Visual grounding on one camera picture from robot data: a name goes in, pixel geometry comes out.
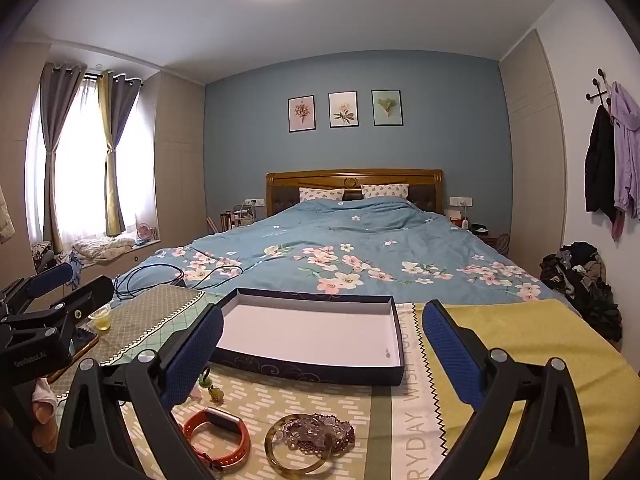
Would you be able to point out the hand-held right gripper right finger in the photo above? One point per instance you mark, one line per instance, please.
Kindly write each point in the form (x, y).
(452, 355)

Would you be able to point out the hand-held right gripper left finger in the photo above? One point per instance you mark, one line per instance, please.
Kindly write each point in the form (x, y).
(195, 360)

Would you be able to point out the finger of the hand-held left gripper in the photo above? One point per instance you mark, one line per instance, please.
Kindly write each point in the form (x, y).
(50, 277)
(90, 292)

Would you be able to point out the green jade pendant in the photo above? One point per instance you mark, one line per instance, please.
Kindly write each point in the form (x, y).
(204, 376)

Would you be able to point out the amber pendant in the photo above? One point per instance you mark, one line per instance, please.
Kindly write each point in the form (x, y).
(216, 393)

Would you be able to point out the orange smartwatch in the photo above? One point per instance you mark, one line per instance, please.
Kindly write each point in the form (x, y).
(241, 441)

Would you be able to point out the amber bangle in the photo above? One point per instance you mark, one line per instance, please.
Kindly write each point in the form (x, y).
(269, 447)

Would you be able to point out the dark blue cardboard box tray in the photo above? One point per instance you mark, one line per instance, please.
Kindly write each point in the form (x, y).
(310, 325)

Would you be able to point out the person's left hand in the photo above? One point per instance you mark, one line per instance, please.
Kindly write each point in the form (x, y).
(45, 425)

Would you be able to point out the blue cloth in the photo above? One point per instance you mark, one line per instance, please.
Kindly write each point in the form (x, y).
(75, 267)

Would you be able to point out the cup of yellow liquid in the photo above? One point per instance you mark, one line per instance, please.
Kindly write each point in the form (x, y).
(101, 320)

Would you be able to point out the crumpled bedding pile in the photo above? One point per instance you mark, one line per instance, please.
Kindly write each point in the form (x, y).
(102, 249)

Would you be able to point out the smartphone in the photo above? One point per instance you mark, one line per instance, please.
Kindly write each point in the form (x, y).
(84, 344)

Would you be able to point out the window seat cabinet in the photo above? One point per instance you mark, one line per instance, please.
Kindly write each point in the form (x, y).
(145, 256)

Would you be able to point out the small pink fan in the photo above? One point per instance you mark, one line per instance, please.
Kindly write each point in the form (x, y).
(145, 232)

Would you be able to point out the group of cosmetics bottles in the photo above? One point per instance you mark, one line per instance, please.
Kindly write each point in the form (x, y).
(240, 217)

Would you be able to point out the pile of dark clothes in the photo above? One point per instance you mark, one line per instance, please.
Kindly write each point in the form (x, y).
(585, 280)

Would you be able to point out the beige wardrobe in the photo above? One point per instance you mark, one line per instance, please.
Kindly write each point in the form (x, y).
(180, 160)
(532, 160)

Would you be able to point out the bed with floral duvet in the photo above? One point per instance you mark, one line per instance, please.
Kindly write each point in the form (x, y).
(350, 230)

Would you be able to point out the grey and yellow curtain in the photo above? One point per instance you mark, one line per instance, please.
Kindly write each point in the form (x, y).
(117, 120)

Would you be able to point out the spotted white pillow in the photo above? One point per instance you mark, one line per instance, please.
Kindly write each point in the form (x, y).
(385, 191)
(320, 194)

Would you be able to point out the wooden bed headboard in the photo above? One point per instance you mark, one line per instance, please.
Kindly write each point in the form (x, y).
(350, 180)

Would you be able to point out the black jacket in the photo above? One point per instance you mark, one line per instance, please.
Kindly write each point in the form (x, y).
(600, 160)

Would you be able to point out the teal framed flower picture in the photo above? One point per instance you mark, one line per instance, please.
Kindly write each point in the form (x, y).
(387, 107)

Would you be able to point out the purple jacket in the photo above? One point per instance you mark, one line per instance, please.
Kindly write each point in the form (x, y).
(625, 150)

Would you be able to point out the pink framed flower picture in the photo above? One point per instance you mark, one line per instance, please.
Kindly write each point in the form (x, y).
(301, 113)

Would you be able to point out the white framed flower picture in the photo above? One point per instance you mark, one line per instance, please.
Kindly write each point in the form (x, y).
(343, 109)

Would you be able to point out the black wall coat rack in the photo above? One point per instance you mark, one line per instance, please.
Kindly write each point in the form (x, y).
(597, 94)

